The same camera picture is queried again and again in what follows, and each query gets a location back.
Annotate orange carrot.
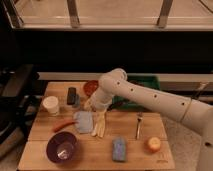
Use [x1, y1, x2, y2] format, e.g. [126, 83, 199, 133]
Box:
[52, 120, 75, 133]

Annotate orange fruit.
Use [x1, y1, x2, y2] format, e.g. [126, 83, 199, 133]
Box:
[147, 137, 161, 152]

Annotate green plastic tray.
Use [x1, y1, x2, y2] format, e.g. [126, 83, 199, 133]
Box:
[112, 75, 160, 111]

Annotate peeled banana pieces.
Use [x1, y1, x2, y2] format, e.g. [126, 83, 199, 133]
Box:
[92, 115, 105, 138]

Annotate metal fork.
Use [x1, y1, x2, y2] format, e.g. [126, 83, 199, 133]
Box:
[135, 113, 143, 140]

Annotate black rectangular block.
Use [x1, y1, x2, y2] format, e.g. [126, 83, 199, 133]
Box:
[67, 87, 76, 105]

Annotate red bowl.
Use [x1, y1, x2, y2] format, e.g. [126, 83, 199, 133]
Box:
[83, 80, 98, 97]

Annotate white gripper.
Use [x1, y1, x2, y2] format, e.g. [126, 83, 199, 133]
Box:
[87, 97, 109, 133]

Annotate light blue towel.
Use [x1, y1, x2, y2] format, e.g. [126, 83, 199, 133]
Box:
[73, 111, 93, 134]

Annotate black chair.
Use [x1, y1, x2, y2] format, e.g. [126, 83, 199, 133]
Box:
[0, 64, 39, 144]

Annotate white cup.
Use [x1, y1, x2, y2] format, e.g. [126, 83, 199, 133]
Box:
[42, 96, 60, 116]

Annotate purple bowl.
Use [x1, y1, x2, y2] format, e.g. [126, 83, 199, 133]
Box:
[46, 131, 77, 164]

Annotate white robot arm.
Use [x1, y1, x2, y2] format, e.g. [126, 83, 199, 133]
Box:
[87, 68, 213, 171]

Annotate blue sponge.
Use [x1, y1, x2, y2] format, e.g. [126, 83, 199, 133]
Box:
[112, 137, 126, 162]

